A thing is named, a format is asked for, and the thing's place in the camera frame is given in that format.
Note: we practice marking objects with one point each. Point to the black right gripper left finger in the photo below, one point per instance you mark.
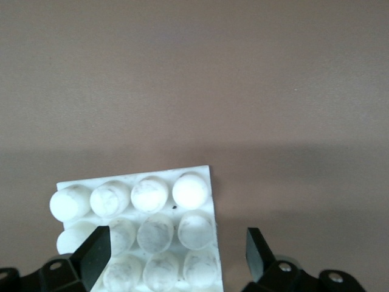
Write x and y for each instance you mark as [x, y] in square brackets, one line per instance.
[94, 258]

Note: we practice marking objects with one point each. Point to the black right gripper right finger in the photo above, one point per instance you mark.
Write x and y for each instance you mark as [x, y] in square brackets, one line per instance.
[258, 258]

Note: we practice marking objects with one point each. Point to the white studded base plate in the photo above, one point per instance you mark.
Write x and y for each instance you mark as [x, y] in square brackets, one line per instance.
[152, 207]

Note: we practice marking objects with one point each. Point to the brown table cover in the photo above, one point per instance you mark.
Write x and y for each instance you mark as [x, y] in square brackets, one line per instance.
[182, 91]

